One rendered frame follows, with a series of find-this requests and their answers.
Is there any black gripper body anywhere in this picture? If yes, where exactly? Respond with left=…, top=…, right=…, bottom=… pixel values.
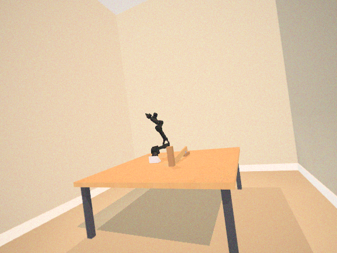
left=147, top=113, right=156, bottom=122

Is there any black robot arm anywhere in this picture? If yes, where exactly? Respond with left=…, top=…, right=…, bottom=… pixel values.
left=151, top=113, right=170, bottom=156

